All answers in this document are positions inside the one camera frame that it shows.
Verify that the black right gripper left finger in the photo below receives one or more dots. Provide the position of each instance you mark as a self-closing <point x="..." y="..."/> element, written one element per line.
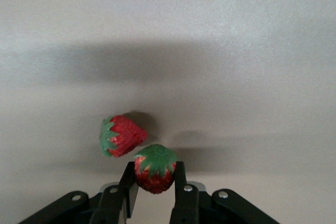
<point x="110" y="203"/>

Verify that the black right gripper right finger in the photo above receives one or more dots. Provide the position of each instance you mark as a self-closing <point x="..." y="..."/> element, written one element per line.
<point x="186" y="203"/>

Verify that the red toy strawberry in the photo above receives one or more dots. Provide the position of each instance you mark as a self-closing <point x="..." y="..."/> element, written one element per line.
<point x="155" y="182"/>
<point x="126" y="134"/>

